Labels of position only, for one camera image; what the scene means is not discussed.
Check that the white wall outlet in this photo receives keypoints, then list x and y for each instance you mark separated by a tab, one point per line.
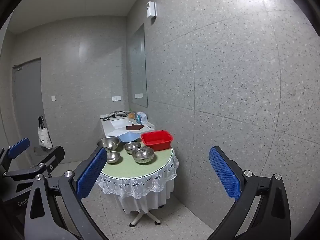
138	95
116	98

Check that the grey door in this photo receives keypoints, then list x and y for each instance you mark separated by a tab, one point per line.
27	100

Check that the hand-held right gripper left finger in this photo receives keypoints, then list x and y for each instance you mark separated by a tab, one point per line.
92	172

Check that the large steel bowl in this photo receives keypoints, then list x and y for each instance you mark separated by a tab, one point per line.
108	142

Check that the white wall device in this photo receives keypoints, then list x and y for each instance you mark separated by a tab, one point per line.
151	9

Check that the wall mirror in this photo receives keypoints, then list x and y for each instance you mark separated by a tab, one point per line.
137	67

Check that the blue plate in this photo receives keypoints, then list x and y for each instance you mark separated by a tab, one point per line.
128	137

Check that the small steel bowl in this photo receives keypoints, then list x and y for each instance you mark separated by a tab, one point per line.
132	147
113	157

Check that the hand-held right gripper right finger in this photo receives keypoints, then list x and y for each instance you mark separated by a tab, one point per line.
223	172

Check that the white shopping bag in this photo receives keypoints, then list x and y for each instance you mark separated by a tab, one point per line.
45	137

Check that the orange container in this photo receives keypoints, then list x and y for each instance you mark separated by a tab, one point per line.
131	115

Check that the white table base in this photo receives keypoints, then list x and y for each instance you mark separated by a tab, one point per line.
145	216

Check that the white sink counter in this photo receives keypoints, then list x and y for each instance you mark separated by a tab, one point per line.
110	125

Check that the door vent grille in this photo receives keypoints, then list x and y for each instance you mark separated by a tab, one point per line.
41	150

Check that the fluted steel bowl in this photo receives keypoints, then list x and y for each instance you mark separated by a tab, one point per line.
143	154

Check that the door closer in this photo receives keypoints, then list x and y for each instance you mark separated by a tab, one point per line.
18	67

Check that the brown cloth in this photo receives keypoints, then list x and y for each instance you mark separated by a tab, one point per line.
133	127

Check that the round table with lace cloth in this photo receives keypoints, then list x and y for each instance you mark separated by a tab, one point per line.
140	175

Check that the blue and white bag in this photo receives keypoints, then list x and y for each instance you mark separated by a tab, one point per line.
141	118

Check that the white paper sheet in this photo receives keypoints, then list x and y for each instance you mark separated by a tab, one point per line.
120	131

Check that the red plastic basin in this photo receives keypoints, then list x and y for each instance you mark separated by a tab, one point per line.
156	140

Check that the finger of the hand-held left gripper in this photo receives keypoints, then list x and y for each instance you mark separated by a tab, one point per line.
18	146
56	155

